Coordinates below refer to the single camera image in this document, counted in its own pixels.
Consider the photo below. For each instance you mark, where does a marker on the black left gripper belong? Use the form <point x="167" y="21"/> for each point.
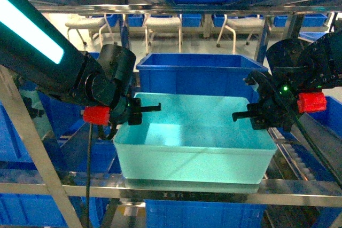
<point x="126" y="109"/>

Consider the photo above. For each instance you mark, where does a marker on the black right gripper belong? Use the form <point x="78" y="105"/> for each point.
<point x="276" y="106"/>

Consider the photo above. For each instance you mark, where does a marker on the teal plastic bin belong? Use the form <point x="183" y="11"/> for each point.
<point x="194" y="139"/>

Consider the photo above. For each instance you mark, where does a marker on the red knob left arm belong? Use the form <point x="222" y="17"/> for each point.
<point x="99" y="115"/>

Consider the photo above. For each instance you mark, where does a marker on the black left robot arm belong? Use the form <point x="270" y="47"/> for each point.
<point x="33" y="48"/>

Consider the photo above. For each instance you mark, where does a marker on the red knob right arm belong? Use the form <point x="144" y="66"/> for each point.
<point x="309" y="102"/>

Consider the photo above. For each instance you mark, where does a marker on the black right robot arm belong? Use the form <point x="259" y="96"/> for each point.
<point x="293" y="86"/>

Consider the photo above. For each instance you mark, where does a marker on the stainless steel shelf rack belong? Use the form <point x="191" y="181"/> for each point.
<point x="270" y="192"/>

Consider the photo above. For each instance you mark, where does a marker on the blue bin left shelf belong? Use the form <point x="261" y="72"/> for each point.
<point x="59" y="125"/>

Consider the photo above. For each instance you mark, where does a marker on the blue bin shelf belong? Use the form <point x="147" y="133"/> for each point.
<point x="59" y="125"/>
<point x="331" y="117"/>

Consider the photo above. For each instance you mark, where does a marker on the blue bin right shelf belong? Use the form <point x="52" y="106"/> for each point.
<point x="331" y="117"/>

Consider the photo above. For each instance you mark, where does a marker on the blue bin behind teal bin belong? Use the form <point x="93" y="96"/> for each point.
<point x="198" y="74"/>

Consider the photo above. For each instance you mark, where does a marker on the grey chair middle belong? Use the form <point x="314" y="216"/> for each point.
<point x="158" y="24"/>

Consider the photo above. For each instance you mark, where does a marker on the grey chair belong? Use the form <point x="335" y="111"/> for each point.
<point x="158" y="24"/>
<point x="250" y="25"/>
<point x="107" y="21"/>

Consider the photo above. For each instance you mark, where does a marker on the grey chair right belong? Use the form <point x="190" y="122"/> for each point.
<point x="250" y="25"/>

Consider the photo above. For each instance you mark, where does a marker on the white roller track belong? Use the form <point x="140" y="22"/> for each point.
<point x="297" y="164"/>

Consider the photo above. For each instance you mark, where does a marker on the grey chair left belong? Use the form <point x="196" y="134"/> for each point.
<point x="107" y="21"/>

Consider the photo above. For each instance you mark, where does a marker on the blue bin bottom centre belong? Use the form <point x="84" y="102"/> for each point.
<point x="163" y="213"/>

